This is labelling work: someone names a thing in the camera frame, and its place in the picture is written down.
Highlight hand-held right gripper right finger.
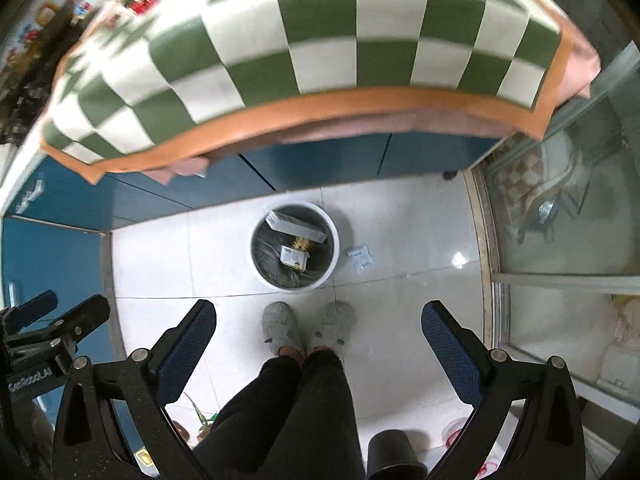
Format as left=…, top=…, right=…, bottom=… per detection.
left=421, top=300, right=586, bottom=480

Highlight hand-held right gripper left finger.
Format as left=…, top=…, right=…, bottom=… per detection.
left=52, top=299, right=217, bottom=480

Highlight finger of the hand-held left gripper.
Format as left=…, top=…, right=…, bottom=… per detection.
left=0, top=290, right=59, bottom=333
left=5, top=295, right=111, bottom=357

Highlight white plastic packet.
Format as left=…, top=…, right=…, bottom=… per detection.
left=346, top=245, right=376, bottom=274

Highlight white round trash bin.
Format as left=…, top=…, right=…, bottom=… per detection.
left=250, top=203, right=341, bottom=291

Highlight green plant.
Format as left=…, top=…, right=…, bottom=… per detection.
left=181, top=391, right=219, bottom=442

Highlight red white round container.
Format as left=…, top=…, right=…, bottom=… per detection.
left=442, top=417, right=472, bottom=449

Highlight grey fluffy slipper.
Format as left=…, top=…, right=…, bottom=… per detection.
left=261, top=301, right=307, bottom=361
left=309, top=301, right=356, bottom=357

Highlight black cup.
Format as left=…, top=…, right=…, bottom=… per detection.
left=367, top=429, right=429, bottom=480

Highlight grey bin liner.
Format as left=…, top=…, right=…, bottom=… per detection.
left=251, top=206, right=334, bottom=282

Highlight person's black trousers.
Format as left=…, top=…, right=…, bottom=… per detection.
left=192, top=350, right=367, bottom=480

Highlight glass sliding door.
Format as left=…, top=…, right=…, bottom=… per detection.
left=462, top=35, right=640, bottom=411

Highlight small white yellow box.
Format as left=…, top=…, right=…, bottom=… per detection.
left=280, top=246, right=310, bottom=272

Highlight long white carton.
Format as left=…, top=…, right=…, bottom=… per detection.
left=266, top=210, right=328, bottom=244

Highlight white plastic container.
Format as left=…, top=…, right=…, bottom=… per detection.
left=597, top=295, right=640, bottom=397

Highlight dark clutter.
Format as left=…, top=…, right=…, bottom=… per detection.
left=0, top=5, right=88, bottom=143

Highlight blue cabinet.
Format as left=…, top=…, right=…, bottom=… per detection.
left=0, top=130, right=506, bottom=456

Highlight green white checkered tablecloth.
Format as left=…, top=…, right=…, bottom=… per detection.
left=39, top=0, right=576, bottom=185

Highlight white cabinet handle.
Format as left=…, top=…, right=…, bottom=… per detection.
left=15, top=174, right=47, bottom=212

